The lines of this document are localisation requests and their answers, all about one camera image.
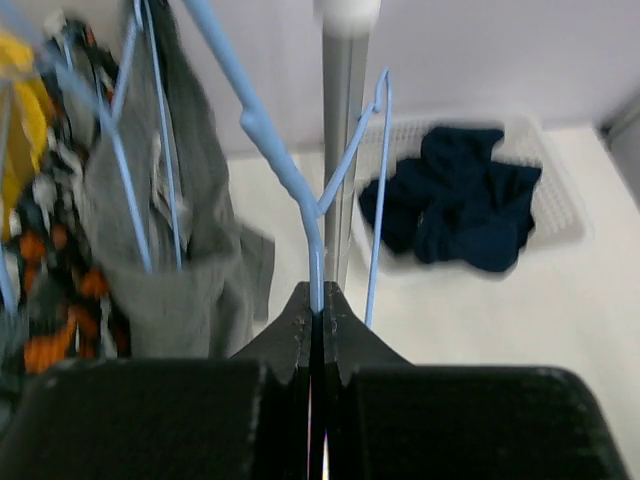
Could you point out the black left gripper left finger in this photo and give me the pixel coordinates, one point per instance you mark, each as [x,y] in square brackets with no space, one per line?
[285,344]

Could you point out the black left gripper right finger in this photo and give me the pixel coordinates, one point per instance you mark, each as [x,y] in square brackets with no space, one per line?
[351,350]

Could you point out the grey shorts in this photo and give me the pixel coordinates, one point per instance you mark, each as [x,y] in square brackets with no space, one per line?
[208,308]

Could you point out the navy blue shorts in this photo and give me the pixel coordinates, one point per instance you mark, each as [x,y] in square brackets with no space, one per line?
[454,202]

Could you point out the blue hanger of grey shorts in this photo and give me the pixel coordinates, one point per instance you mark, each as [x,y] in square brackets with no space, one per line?
[141,109]

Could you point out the orange black patterned shorts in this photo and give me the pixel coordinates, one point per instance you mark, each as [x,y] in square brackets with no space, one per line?
[63,307]

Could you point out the yellow shorts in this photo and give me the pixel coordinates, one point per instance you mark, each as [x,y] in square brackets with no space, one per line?
[20,110]

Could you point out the white plastic basket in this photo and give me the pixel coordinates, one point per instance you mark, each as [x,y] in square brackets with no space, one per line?
[560,218]

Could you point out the metal clothes rack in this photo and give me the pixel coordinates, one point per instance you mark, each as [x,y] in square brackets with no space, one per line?
[346,28]

